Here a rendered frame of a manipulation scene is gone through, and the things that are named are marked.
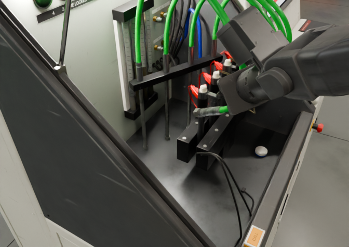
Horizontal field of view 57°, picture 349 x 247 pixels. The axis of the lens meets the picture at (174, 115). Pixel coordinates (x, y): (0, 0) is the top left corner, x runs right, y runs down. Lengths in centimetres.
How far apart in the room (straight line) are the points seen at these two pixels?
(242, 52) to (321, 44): 13
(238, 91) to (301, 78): 19
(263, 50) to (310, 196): 180
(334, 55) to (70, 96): 41
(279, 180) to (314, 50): 58
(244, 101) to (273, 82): 16
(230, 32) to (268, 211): 49
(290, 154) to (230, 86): 46
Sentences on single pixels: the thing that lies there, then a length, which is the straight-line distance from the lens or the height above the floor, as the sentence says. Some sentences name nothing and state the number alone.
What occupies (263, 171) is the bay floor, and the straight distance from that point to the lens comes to 107.
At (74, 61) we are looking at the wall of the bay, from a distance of 84.
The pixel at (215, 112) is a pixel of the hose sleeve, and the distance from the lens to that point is 68.
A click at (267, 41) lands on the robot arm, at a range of 44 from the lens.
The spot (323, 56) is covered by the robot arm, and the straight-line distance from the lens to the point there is 35.
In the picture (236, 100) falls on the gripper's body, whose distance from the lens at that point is 55.
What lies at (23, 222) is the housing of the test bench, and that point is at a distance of 123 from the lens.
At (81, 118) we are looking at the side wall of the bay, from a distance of 57.
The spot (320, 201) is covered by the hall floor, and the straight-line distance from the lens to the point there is 218.
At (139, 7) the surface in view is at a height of 132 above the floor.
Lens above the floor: 159
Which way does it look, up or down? 38 degrees down
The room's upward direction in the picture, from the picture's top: straight up
